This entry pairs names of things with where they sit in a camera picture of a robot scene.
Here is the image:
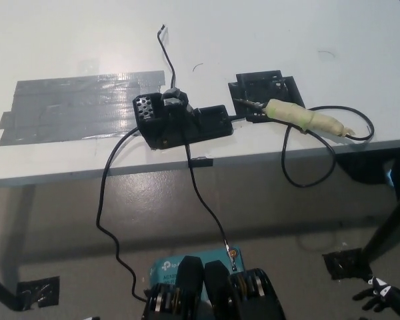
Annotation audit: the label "black robot torso blocks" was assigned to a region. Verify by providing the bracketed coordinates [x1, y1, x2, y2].
[141, 255, 286, 320]

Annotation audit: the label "grey duct tape patch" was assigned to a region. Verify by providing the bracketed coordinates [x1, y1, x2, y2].
[0, 69, 167, 147]

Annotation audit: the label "black bulky object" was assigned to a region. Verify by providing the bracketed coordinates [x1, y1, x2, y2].
[335, 148, 397, 186]

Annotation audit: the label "black soldering iron cable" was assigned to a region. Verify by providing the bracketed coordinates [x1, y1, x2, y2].
[281, 105, 375, 187]

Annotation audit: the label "teal router box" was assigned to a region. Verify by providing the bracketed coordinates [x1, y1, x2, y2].
[148, 246, 246, 294]

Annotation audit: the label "long black power cable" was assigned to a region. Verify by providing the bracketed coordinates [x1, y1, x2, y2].
[95, 128, 149, 303]

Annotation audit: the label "tape-wrapped soldering iron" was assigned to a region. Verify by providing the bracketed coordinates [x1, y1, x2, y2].
[233, 99, 357, 138]

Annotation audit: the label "black floor tape patch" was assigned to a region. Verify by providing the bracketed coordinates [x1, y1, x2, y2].
[322, 248, 374, 281]
[16, 275, 61, 309]

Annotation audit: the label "thin black loose wire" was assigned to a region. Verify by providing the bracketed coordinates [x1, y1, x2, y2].
[156, 23, 177, 89]

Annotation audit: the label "black antenna cable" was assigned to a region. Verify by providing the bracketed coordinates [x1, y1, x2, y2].
[185, 143, 239, 273]

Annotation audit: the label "black soldering station base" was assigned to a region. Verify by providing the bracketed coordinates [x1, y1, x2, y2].
[133, 87, 234, 150]

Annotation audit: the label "black square printed tray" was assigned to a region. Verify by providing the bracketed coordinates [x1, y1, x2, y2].
[227, 69, 307, 123]

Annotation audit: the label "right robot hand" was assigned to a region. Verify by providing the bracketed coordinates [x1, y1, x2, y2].
[351, 275, 400, 314]

